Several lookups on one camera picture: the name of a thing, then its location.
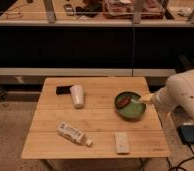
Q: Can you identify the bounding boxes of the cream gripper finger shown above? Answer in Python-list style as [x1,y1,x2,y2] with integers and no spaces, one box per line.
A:
[130,98,141,104]
[139,93,153,104]

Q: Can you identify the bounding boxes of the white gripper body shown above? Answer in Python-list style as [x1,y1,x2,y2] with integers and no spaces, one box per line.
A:
[151,88,166,109]

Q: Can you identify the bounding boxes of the translucent plastic cup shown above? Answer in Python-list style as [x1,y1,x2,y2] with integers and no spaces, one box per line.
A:
[70,85,85,109]

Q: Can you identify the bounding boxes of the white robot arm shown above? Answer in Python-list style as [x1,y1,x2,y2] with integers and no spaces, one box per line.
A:
[138,69,194,120]

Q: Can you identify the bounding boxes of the green bowl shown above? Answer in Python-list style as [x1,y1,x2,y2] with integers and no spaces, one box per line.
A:
[114,92,146,120]

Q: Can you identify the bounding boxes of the brown food in bowl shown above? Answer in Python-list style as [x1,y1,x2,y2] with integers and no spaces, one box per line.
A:
[116,96,131,108]

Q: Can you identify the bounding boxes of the beige rectangular sponge block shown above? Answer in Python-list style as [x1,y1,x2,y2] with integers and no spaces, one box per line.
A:
[114,132,130,154]

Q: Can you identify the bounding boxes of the black equipment box right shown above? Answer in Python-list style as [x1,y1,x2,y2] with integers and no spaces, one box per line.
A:
[175,55,194,73]

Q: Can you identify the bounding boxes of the black power adapter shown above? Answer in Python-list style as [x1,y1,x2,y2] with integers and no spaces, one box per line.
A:
[177,125,194,144]

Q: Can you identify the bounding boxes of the wooden slatted table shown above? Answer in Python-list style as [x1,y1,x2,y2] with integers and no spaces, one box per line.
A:
[22,77,170,159]

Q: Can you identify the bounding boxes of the white plastic bottle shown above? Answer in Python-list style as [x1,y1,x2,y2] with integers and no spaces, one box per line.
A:
[57,122,93,147]

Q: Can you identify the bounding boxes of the black phone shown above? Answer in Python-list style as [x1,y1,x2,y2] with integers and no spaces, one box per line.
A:
[56,86,70,95]

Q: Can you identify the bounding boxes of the wicker tray on shelf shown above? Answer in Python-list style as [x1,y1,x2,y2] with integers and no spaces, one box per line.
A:
[103,0,164,19]

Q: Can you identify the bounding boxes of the black remote on shelf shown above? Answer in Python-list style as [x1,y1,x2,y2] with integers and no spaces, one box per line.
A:
[63,4,75,16]

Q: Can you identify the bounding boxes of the black cable on floor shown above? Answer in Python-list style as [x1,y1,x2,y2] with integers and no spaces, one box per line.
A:
[165,142,194,171]

